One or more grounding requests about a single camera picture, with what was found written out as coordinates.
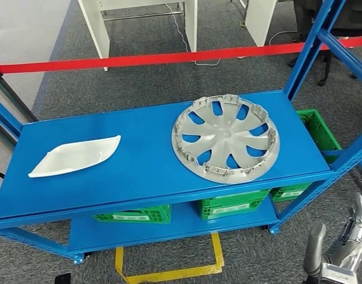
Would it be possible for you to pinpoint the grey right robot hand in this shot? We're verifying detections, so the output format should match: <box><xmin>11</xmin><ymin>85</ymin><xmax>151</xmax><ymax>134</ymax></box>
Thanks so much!
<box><xmin>302</xmin><ymin>192</ymin><xmax>362</xmax><ymax>284</ymax></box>

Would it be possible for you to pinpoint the silver plastic wheel hubcap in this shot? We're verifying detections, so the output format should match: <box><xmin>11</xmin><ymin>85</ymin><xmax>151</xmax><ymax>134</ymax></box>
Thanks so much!
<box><xmin>171</xmin><ymin>93</ymin><xmax>280</xmax><ymax>185</ymax></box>

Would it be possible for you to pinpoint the blue metal shelf rack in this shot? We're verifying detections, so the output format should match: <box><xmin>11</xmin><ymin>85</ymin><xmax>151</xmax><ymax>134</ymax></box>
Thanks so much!
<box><xmin>0</xmin><ymin>0</ymin><xmax>362</xmax><ymax>266</ymax></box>

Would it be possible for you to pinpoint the white plastic trim part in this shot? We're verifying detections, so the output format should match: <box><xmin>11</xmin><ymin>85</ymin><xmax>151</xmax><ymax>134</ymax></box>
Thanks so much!
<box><xmin>28</xmin><ymin>134</ymin><xmax>122</xmax><ymax>179</ymax></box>

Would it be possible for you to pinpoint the green plastic crate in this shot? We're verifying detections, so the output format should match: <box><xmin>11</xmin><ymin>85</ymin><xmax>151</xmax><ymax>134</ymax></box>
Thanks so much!
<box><xmin>198</xmin><ymin>189</ymin><xmax>270</xmax><ymax>221</ymax></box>
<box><xmin>270</xmin><ymin>109</ymin><xmax>344</xmax><ymax>204</ymax></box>
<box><xmin>93</xmin><ymin>204</ymin><xmax>171</xmax><ymax>225</ymax></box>

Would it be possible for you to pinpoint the black office chair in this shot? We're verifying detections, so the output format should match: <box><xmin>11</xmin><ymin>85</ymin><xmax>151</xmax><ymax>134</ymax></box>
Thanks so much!
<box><xmin>289</xmin><ymin>0</ymin><xmax>362</xmax><ymax>88</ymax></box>

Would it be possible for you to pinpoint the person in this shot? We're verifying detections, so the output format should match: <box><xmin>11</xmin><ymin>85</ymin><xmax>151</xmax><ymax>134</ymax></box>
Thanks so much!
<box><xmin>293</xmin><ymin>0</ymin><xmax>325</xmax><ymax>43</ymax></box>

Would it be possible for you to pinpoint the white desk side panel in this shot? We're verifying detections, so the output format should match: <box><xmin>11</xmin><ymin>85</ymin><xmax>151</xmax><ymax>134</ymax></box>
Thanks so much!
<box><xmin>239</xmin><ymin>0</ymin><xmax>278</xmax><ymax>47</ymax></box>

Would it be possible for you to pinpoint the red barrier tape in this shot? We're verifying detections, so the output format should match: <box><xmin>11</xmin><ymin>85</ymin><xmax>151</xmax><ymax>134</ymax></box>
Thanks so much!
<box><xmin>0</xmin><ymin>35</ymin><xmax>362</xmax><ymax>75</ymax></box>

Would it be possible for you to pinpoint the white floor cable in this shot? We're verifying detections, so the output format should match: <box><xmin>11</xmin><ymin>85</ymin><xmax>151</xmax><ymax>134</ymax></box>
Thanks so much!
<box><xmin>165</xmin><ymin>3</ymin><xmax>221</xmax><ymax>67</ymax></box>
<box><xmin>268</xmin><ymin>28</ymin><xmax>299</xmax><ymax>46</ymax></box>

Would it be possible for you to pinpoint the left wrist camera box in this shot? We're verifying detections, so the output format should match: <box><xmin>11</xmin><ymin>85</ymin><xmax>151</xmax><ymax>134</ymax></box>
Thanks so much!
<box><xmin>54</xmin><ymin>272</ymin><xmax>72</xmax><ymax>284</ymax></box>

